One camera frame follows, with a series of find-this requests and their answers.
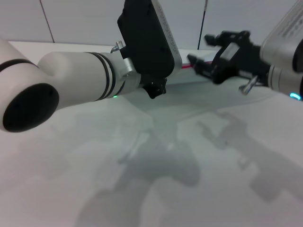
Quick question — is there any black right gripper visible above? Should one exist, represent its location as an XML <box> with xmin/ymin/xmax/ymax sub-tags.
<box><xmin>187</xmin><ymin>30</ymin><xmax>271</xmax><ymax>85</ymax></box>

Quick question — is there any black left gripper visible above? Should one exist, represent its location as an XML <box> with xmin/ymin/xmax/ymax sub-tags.
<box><xmin>140</xmin><ymin>73</ymin><xmax>169</xmax><ymax>100</ymax></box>

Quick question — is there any transparent document bag red zipper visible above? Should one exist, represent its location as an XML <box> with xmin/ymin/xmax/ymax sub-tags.
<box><xmin>165</xmin><ymin>53</ymin><xmax>221</xmax><ymax>86</ymax></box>

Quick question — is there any thin black rod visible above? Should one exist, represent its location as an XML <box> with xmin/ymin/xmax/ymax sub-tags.
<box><xmin>197</xmin><ymin>0</ymin><xmax>209</xmax><ymax>51</ymax></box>

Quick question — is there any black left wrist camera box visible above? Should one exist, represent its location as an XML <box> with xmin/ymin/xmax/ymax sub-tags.
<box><xmin>116</xmin><ymin>0</ymin><xmax>183</xmax><ymax>80</ymax></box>

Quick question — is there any silver right arm cable connector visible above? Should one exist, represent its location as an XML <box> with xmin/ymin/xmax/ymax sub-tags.
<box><xmin>238</xmin><ymin>76</ymin><xmax>258</xmax><ymax>96</ymax></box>

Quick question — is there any silver arm cable connector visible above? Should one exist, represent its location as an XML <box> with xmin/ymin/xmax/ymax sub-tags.
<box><xmin>110</xmin><ymin>41</ymin><xmax>125</xmax><ymax>53</ymax></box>
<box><xmin>238</xmin><ymin>76</ymin><xmax>258</xmax><ymax>96</ymax></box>

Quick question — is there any silver left arm cable connector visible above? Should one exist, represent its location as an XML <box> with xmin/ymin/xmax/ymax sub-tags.
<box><xmin>110</xmin><ymin>41</ymin><xmax>125</xmax><ymax>53</ymax></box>

